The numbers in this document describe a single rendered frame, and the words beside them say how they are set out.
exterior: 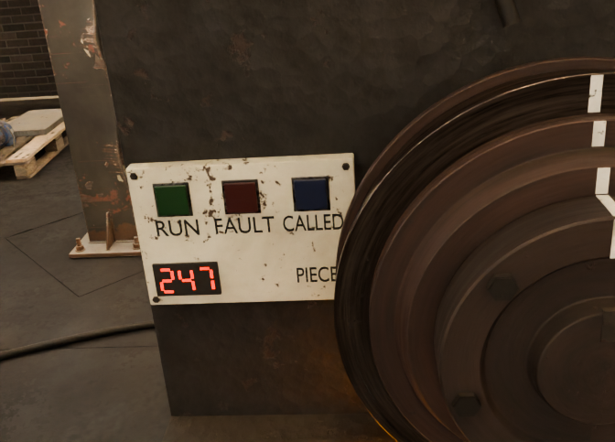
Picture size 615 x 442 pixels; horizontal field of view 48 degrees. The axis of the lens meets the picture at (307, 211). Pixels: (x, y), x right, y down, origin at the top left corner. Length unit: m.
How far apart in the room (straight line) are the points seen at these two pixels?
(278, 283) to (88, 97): 2.69
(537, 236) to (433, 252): 0.10
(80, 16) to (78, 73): 0.27
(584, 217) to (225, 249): 0.42
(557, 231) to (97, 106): 3.02
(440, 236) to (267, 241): 0.26
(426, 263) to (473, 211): 0.06
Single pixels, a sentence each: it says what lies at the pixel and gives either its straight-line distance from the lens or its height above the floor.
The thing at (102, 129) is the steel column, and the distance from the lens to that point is 3.48.
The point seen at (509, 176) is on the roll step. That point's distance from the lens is 0.62.
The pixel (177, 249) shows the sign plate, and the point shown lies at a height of 1.14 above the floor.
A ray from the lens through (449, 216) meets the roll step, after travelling 0.63.
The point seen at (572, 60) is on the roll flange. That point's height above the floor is 1.35.
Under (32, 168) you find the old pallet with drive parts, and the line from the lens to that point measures 5.07.
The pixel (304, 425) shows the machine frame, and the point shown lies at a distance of 0.95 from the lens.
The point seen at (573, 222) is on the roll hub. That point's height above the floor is 1.25.
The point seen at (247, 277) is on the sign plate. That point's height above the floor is 1.09.
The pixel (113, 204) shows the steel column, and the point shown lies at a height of 0.23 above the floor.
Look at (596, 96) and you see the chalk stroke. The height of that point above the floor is 1.33.
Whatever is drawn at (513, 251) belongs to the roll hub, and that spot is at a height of 1.23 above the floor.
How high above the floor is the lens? 1.49
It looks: 23 degrees down
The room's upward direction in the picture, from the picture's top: 4 degrees counter-clockwise
